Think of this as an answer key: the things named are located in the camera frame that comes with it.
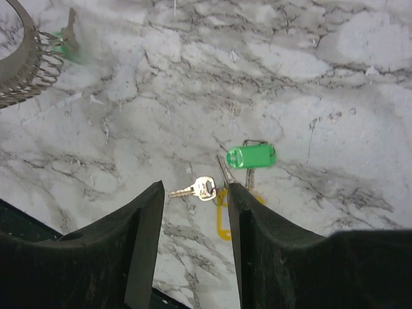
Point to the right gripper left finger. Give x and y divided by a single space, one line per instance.
107 264

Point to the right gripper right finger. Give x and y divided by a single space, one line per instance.
282 265

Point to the green tag key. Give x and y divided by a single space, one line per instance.
67 45
252 154

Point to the metal keyring with yellow grip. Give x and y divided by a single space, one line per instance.
35 65

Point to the yellow tag key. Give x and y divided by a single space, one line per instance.
222 215

